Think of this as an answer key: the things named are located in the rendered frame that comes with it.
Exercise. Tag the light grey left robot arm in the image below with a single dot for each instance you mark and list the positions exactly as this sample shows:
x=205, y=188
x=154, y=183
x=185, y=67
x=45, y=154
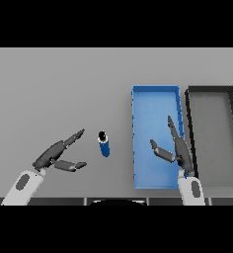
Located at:
x=23, y=186

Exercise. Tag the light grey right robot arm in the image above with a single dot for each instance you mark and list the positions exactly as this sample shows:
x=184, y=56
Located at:
x=191, y=190

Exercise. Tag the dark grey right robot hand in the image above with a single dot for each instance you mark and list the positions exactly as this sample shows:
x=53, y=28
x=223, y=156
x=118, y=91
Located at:
x=182, y=150

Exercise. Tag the dark grey bin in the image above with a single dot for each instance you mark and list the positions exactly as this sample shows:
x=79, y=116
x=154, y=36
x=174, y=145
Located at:
x=214, y=131

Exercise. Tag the blue bin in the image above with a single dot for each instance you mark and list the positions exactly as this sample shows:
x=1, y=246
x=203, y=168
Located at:
x=154, y=131

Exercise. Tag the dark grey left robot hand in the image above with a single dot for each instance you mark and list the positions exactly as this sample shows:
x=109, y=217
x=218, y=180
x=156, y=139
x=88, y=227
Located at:
x=52, y=153

